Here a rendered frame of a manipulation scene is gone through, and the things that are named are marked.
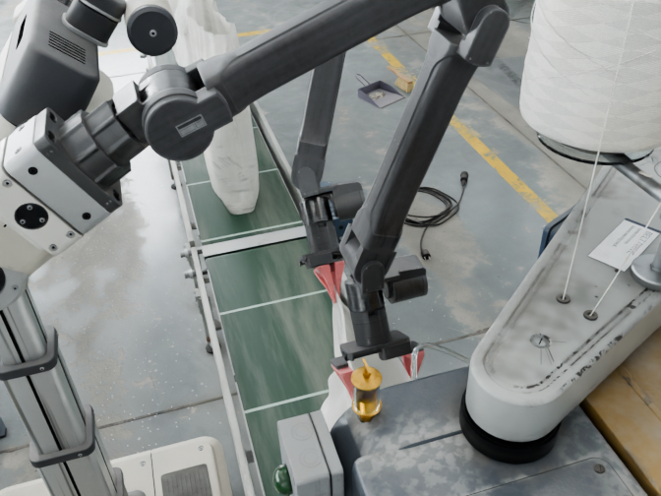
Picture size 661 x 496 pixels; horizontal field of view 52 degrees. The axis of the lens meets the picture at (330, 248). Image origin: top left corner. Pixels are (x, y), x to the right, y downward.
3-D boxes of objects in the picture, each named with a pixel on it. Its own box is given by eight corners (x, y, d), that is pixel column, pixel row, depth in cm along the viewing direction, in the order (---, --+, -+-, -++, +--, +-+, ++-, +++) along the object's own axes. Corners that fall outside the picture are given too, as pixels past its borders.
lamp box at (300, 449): (283, 473, 71) (276, 419, 65) (324, 463, 72) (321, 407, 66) (301, 538, 65) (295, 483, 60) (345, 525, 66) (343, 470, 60)
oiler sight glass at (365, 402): (349, 397, 65) (349, 372, 63) (374, 391, 65) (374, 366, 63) (358, 416, 63) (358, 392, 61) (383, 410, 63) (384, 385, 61)
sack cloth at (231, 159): (203, 163, 297) (175, -4, 253) (251, 155, 301) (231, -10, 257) (216, 221, 260) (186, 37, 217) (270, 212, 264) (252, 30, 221)
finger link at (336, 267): (353, 298, 125) (341, 249, 126) (316, 306, 123) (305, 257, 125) (346, 301, 131) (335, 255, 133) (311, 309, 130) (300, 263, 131)
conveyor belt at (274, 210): (154, 58, 422) (151, 44, 417) (215, 50, 431) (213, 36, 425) (206, 266, 253) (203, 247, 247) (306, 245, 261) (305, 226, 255)
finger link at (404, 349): (433, 394, 107) (422, 338, 106) (391, 405, 106) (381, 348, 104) (417, 382, 114) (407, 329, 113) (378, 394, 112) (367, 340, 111)
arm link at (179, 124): (454, -96, 79) (497, -77, 72) (478, 7, 88) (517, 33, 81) (122, 82, 80) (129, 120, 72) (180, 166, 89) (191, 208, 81)
